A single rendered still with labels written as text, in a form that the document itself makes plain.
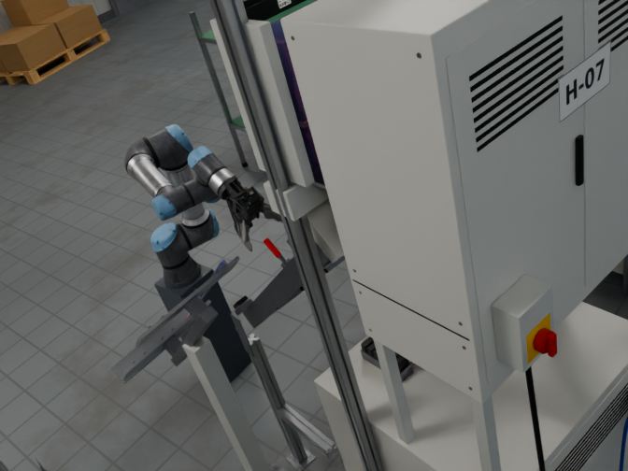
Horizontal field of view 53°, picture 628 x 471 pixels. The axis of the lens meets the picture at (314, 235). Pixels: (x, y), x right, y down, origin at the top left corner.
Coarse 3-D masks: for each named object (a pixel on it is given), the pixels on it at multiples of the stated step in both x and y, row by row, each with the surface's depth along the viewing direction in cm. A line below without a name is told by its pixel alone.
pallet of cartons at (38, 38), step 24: (24, 0) 792; (48, 0) 817; (24, 24) 812; (48, 24) 782; (72, 24) 802; (96, 24) 832; (0, 48) 756; (24, 48) 749; (48, 48) 776; (72, 48) 803; (96, 48) 834; (0, 72) 787; (24, 72) 759; (48, 72) 785
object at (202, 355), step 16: (192, 352) 179; (208, 352) 182; (208, 368) 184; (208, 384) 186; (224, 384) 190; (224, 400) 192; (224, 416) 194; (240, 416) 198; (240, 432) 200; (240, 448) 203; (256, 448) 208; (256, 464) 210; (272, 464) 240
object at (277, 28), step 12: (276, 24) 122; (276, 36) 116; (288, 60) 114; (288, 72) 117; (288, 84) 121; (300, 96) 119; (300, 108) 119; (300, 120) 124; (312, 144) 124; (312, 156) 126; (312, 168) 127
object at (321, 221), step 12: (324, 204) 140; (312, 216) 138; (324, 216) 139; (312, 228) 139; (324, 228) 138; (336, 228) 139; (324, 240) 137; (336, 240) 138; (324, 252) 140; (336, 252) 137
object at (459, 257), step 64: (320, 0) 106; (384, 0) 97; (448, 0) 89; (512, 0) 89; (576, 0) 98; (320, 64) 101; (384, 64) 90; (448, 64) 84; (512, 64) 93; (576, 64) 104; (320, 128) 111; (384, 128) 97; (448, 128) 88; (512, 128) 98; (576, 128) 110; (384, 192) 107; (448, 192) 94; (512, 192) 103; (576, 192) 117; (384, 256) 118; (448, 256) 103; (512, 256) 110; (576, 256) 126; (384, 320) 132; (448, 320) 113; (512, 320) 107; (576, 448) 159
